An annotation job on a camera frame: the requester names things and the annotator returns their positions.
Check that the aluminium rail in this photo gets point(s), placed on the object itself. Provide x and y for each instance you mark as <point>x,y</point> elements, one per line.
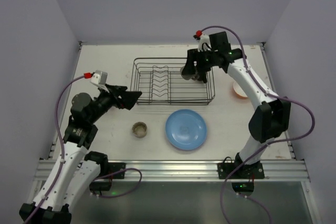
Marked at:
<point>206,171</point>

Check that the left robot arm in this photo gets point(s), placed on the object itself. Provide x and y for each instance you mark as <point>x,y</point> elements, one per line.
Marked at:
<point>77,167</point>

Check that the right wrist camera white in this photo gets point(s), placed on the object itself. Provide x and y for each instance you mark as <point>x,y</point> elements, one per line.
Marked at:
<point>203,41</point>

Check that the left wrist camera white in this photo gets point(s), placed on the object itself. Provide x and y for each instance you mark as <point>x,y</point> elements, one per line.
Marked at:
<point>99,79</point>

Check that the black cup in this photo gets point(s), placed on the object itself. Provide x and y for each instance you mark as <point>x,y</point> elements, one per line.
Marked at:
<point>202,77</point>

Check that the speckled grey cup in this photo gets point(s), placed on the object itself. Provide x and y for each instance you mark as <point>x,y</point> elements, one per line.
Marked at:
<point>139,129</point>

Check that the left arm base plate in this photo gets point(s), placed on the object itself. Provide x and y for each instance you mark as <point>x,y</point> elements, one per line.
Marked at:
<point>109,170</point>

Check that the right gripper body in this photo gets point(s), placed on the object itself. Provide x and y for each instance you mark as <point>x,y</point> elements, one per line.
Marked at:
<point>197,60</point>

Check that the blue plate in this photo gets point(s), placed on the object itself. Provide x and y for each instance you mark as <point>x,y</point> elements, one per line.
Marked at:
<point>186,130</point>

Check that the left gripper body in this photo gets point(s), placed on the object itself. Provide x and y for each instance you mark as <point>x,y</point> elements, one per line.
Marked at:
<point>117,95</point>

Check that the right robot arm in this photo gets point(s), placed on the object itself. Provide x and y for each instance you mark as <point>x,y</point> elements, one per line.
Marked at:
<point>271,114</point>

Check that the grey-green cup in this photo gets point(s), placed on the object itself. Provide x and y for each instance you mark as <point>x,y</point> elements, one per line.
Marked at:
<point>188,76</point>

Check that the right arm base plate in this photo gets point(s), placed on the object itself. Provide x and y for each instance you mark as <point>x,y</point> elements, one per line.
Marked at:
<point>254,171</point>

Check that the orange white bowl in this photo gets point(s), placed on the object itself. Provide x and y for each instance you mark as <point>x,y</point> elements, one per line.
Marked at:
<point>239,91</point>

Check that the black wire dish rack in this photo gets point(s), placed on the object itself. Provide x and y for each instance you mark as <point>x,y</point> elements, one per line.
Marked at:
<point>160,81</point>

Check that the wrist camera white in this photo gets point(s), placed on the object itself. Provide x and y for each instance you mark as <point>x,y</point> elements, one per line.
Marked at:
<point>99,79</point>
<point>203,41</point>

